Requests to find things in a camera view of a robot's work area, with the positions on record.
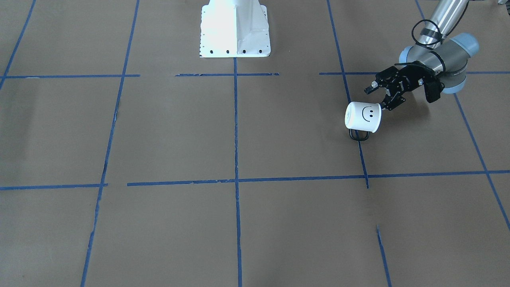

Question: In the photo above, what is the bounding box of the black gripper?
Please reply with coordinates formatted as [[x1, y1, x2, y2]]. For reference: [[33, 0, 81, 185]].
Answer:
[[364, 61, 437, 111]]

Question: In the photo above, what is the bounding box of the white smiley mug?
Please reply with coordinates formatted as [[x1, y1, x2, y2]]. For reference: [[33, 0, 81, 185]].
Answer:
[[345, 102, 382, 142]]

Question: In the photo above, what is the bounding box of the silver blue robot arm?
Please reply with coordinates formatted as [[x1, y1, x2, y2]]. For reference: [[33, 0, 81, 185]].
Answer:
[[365, 0, 479, 111]]

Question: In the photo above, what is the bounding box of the white central pedestal column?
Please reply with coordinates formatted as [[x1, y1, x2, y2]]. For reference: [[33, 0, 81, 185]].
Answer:
[[199, 0, 271, 58]]

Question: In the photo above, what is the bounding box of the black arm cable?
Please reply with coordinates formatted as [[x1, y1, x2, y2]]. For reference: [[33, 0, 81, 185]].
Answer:
[[411, 19, 443, 49]]

